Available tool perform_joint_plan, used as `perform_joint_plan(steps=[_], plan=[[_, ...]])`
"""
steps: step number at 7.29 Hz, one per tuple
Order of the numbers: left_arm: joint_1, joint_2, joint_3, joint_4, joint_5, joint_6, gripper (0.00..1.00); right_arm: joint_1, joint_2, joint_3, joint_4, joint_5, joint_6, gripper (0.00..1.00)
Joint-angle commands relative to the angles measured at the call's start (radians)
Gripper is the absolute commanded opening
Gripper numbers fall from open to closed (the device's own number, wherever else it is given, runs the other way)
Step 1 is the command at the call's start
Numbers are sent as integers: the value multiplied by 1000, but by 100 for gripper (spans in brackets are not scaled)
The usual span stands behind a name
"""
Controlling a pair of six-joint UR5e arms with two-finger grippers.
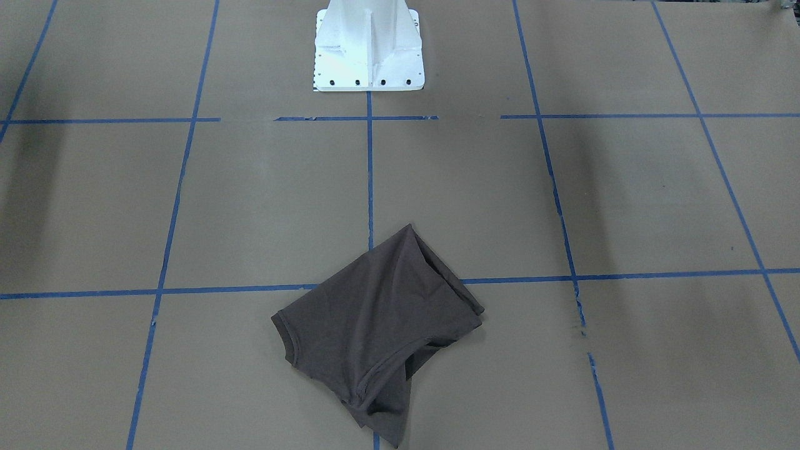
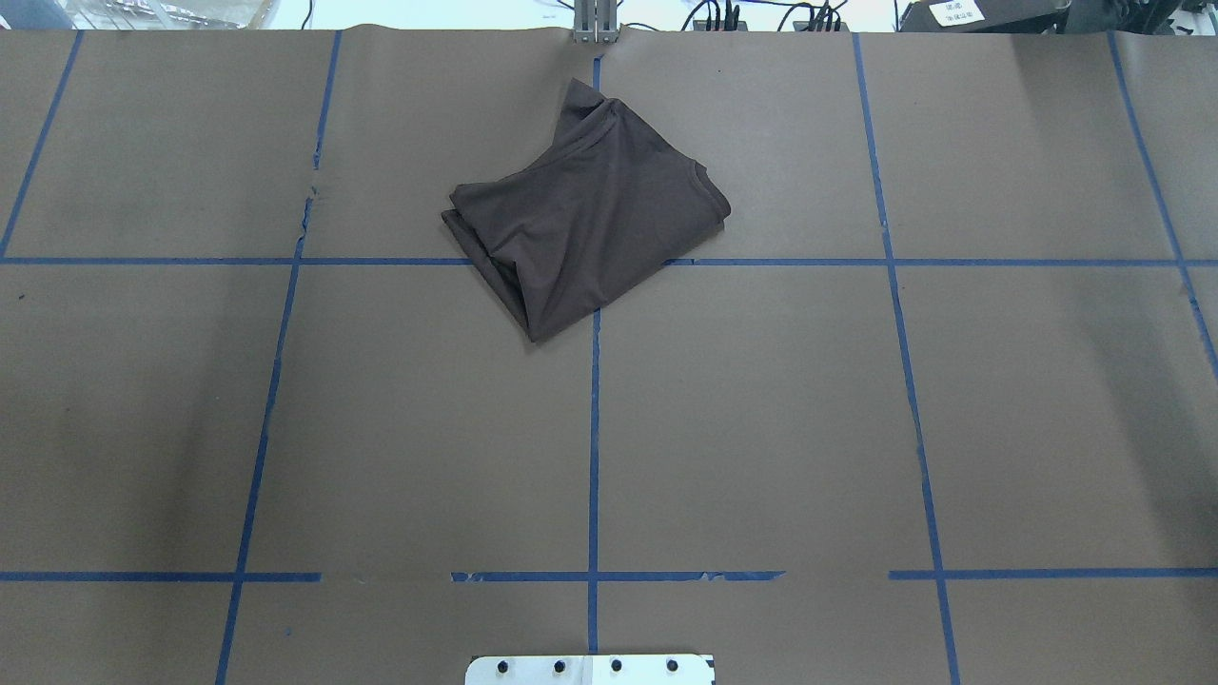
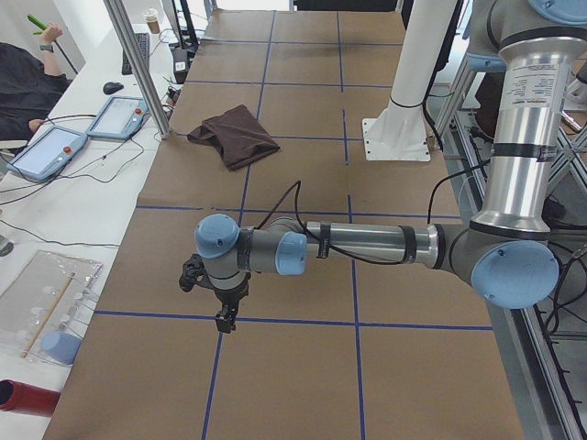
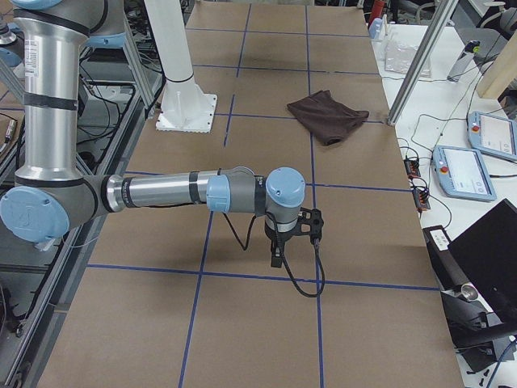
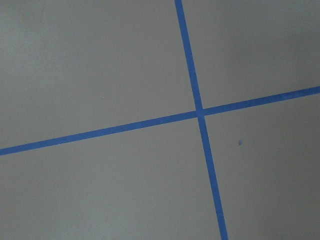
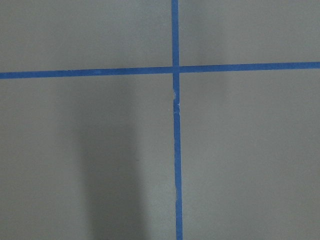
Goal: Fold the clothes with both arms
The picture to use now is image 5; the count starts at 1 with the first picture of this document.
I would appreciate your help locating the brown paper table cover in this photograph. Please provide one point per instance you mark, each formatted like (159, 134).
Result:
(159, 119)

